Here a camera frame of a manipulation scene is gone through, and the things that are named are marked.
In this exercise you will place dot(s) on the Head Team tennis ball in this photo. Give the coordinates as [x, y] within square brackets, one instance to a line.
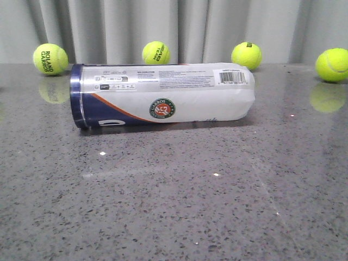
[156, 52]

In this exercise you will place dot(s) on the Roland Garros tennis ball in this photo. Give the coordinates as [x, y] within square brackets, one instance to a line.
[50, 59]

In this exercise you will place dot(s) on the Wilson tennis ball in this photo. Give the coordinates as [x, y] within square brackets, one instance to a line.
[247, 54]

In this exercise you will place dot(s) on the white blue tennis ball can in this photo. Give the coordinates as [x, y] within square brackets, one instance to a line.
[124, 95]

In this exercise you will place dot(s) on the plain yellow tennis ball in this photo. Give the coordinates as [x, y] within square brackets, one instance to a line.
[331, 65]

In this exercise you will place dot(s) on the grey curtain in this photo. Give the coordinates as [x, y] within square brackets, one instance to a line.
[115, 32]

